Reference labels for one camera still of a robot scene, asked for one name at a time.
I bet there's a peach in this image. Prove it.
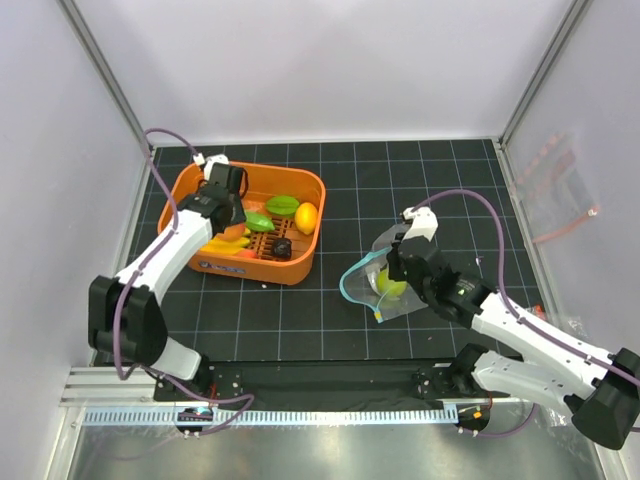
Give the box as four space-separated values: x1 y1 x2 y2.
235 249 258 259
219 224 245 242

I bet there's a green pear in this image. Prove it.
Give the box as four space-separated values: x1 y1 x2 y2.
376 269 407 301

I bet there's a yellow banana bunch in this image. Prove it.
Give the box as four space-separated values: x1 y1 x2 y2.
200 237 251 256

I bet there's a clear zip top bag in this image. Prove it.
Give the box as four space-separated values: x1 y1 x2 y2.
339 224 427 323

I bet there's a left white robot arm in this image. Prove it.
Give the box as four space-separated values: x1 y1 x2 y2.
88 154 248 400

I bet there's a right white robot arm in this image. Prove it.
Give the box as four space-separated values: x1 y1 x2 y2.
387 237 639 450

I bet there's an orange plastic basket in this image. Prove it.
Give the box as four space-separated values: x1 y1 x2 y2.
187 161 326 285

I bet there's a green starfruit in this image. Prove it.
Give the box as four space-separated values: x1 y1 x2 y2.
265 195 300 218

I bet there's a black grid mat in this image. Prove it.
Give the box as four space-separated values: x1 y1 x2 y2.
163 139 542 361

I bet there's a dark purple mangosteen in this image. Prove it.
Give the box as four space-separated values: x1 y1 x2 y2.
270 237 293 261

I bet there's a yellow orange mango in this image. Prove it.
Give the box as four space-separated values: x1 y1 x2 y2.
294 202 318 235

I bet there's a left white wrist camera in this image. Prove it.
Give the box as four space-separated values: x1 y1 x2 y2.
202 154 230 178

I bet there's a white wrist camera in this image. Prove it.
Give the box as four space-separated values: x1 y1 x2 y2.
401 206 438 243
202 154 230 178

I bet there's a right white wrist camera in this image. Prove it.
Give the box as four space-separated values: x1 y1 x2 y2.
401 206 438 243

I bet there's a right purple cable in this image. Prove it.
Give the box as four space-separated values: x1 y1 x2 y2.
412 188 640 440

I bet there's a purple cable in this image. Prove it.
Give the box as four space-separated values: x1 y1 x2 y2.
412 188 640 440
113 128 255 437

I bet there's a slotted cable duct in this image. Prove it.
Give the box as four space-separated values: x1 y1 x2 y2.
82 404 458 427

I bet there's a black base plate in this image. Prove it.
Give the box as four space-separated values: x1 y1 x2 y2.
152 358 511 412

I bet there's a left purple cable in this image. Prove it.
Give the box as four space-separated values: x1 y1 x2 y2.
113 128 255 437

